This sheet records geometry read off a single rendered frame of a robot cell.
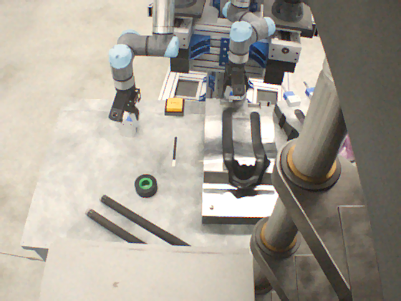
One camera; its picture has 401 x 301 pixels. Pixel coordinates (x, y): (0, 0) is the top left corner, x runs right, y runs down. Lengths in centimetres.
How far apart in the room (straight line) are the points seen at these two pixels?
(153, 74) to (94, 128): 146
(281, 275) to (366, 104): 57
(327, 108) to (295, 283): 40
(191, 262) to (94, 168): 98
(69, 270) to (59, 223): 83
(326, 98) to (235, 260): 26
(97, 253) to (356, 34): 45
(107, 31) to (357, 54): 333
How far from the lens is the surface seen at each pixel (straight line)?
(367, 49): 23
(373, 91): 22
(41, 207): 145
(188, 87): 258
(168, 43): 135
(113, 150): 152
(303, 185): 55
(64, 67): 324
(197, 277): 54
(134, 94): 144
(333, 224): 54
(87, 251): 58
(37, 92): 310
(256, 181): 134
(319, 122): 47
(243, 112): 151
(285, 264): 77
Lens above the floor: 199
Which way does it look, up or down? 53 degrees down
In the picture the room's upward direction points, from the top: 3 degrees clockwise
